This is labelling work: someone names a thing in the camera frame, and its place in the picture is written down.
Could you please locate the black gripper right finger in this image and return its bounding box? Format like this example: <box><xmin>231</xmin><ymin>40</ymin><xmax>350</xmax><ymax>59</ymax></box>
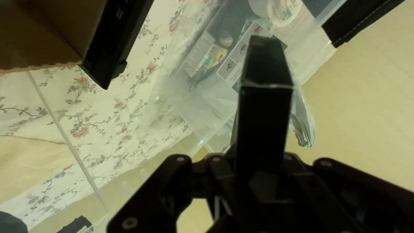
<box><xmin>276</xmin><ymin>153</ymin><xmax>414</xmax><ymax>233</ymax></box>

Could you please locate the black rectangular object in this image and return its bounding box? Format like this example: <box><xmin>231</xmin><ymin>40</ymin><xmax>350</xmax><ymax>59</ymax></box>
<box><xmin>232</xmin><ymin>35</ymin><xmax>294</xmax><ymax>202</ymax></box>

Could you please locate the floral bed sheet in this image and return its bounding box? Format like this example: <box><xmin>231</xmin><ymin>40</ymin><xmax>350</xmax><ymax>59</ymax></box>
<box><xmin>0</xmin><ymin>0</ymin><xmax>218</xmax><ymax>233</ymax></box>

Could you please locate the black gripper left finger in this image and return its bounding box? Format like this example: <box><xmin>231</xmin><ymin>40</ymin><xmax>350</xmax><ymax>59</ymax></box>
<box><xmin>107</xmin><ymin>154</ymin><xmax>237</xmax><ymax>233</ymax></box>

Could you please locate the clear plastic storage box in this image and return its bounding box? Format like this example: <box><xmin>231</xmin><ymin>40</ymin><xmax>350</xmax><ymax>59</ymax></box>
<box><xmin>0</xmin><ymin>0</ymin><xmax>407</xmax><ymax>233</ymax></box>

